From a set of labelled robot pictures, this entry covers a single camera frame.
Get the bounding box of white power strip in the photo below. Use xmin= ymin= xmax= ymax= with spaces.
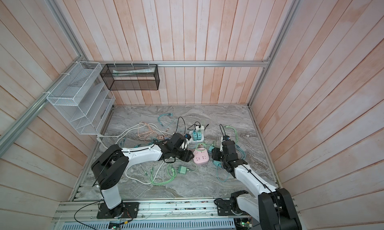
xmin=189 ymin=125 xmax=205 ymax=143

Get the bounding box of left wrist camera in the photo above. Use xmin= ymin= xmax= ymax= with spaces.
xmin=184 ymin=133 xmax=193 ymax=145

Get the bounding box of light green usb cable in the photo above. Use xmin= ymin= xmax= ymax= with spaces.
xmin=146 ymin=163 xmax=178 ymax=187

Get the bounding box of teal usb cable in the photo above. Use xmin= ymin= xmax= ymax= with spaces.
xmin=158 ymin=113 xmax=174 ymax=127

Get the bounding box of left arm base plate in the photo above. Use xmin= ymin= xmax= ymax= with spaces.
xmin=97 ymin=202 xmax=140 ymax=219

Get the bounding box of white power cord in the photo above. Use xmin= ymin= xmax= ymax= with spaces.
xmin=96 ymin=121 xmax=181 ymax=186

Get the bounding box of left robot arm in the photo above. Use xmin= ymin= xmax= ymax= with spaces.
xmin=91 ymin=133 xmax=194 ymax=211

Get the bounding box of green charger plug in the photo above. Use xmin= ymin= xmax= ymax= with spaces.
xmin=178 ymin=166 xmax=190 ymax=175

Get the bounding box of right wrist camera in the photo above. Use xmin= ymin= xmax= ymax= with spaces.
xmin=221 ymin=135 xmax=231 ymax=145

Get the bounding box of teal charger plug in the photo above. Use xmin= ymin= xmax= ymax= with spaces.
xmin=213 ymin=160 xmax=222 ymax=168

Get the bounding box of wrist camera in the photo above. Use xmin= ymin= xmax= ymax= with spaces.
xmin=221 ymin=135 xmax=231 ymax=145
xmin=184 ymin=133 xmax=193 ymax=145

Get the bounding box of white wire mesh shelf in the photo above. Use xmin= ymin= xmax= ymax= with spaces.
xmin=47 ymin=62 xmax=115 ymax=135

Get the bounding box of black mesh basket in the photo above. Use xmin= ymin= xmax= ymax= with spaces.
xmin=101 ymin=63 xmax=160 ymax=91

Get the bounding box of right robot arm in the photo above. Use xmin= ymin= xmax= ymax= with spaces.
xmin=212 ymin=136 xmax=302 ymax=230

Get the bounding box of green multi-head cable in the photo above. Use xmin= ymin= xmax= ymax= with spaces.
xmin=223 ymin=125 xmax=247 ymax=160

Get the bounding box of pink power strip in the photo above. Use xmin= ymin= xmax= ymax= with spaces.
xmin=193 ymin=147 xmax=209 ymax=165

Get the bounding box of orange usb cable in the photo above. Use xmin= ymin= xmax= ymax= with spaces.
xmin=137 ymin=121 xmax=169 ymax=142

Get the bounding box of aluminium frame rail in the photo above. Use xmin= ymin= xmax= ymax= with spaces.
xmin=98 ymin=60 xmax=269 ymax=67

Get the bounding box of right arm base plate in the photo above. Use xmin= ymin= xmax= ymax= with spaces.
xmin=214 ymin=198 xmax=247 ymax=216

